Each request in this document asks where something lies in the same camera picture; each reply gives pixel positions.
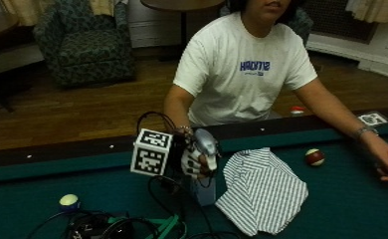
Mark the white marker cube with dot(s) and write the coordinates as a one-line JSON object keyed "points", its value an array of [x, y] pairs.
{"points": [[150, 153]]}

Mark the printed marker tag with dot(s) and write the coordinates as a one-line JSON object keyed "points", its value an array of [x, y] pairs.
{"points": [[371, 118]]}

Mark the striped white cloth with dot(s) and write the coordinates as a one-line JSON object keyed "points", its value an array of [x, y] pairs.
{"points": [[263, 192]]}

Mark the red white billiard ball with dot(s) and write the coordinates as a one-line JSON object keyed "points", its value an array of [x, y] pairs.
{"points": [[314, 157]]}

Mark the black device bundle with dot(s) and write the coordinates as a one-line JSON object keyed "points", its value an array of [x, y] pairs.
{"points": [[95, 227]]}

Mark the the person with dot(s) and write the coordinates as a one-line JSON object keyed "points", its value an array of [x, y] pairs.
{"points": [[245, 66]]}

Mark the green patterned armchair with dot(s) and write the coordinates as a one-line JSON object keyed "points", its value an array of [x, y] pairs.
{"points": [[84, 46]]}

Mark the green patterned chair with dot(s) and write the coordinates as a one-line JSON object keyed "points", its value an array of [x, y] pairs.
{"points": [[301, 25]]}

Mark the radiator grille cover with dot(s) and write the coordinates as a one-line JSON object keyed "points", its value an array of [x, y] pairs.
{"points": [[338, 20]]}

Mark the cream curtain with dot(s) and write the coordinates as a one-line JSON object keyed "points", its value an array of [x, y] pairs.
{"points": [[25, 11], [106, 6], [375, 10]]}

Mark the dark wooden side table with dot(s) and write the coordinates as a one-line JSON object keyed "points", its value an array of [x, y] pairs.
{"points": [[1, 30]]}

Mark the round wooden pedestal table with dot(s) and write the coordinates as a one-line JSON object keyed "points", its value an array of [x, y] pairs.
{"points": [[181, 6]]}

